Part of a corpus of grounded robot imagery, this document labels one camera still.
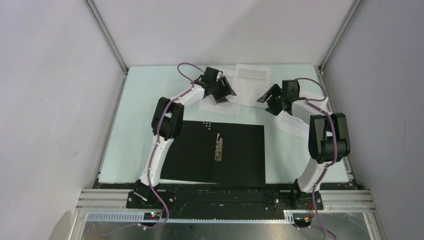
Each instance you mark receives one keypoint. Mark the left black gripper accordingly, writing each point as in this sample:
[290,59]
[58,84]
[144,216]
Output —
[230,92]

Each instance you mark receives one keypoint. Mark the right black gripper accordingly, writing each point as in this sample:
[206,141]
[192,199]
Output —
[273,90]

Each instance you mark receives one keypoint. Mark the printed paper sheet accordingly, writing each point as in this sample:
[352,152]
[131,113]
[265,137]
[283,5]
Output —
[250,82]
[208,104]
[294,125]

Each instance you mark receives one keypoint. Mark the metal folder clip mechanism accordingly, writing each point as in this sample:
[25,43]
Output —
[218,148]

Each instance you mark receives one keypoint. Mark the red black clip folder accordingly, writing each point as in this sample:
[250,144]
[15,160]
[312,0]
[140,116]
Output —
[191,155]

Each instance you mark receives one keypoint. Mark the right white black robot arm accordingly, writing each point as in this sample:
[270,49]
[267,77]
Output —
[328,140]

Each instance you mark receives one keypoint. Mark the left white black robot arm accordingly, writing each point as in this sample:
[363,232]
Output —
[167,124]

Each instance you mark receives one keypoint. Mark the right controller board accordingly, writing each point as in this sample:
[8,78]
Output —
[302,222]

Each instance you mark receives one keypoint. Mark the controller board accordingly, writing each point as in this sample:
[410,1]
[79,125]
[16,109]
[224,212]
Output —
[302,222]
[152,216]

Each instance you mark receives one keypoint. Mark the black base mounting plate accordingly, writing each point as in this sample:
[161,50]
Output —
[218,202]

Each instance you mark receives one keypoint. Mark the left controller board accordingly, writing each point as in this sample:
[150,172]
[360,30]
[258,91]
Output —
[152,216]

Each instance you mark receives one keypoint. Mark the aluminium frame profile right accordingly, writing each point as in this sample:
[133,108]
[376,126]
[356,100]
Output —
[347,21]

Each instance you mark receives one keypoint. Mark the aluminium frame profile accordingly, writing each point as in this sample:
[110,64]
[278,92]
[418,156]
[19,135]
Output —
[347,21]
[106,34]

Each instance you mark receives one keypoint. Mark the aluminium frame profile left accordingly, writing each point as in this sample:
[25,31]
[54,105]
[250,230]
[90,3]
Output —
[106,34]

